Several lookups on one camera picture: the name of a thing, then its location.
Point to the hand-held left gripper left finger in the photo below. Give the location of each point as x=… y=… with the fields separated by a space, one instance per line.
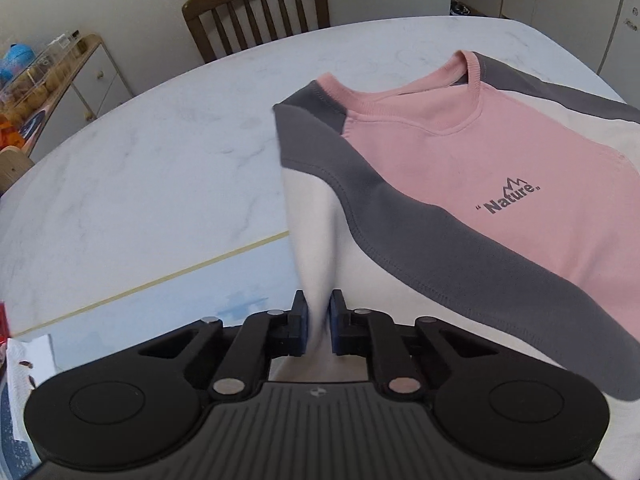
x=301 y=330

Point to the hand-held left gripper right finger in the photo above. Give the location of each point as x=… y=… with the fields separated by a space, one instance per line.
x=336 y=332

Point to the pink grey cream sweatshirt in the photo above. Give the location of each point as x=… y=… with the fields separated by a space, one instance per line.
x=450 y=160

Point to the blue table mat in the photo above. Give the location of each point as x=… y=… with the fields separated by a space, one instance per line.
x=175 y=310

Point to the white paper sheet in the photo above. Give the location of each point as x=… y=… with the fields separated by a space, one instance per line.
x=35 y=355

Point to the red packet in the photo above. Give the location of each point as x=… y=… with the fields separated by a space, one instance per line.
x=2 y=325

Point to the white wooden sideboard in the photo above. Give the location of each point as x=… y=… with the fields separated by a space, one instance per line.
x=95 y=80

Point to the orange toys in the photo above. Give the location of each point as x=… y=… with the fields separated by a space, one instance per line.
x=9 y=132

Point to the clear plastic box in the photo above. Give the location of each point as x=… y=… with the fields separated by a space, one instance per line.
x=45 y=65

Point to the blue round toy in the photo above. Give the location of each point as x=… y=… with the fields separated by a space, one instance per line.
x=17 y=60

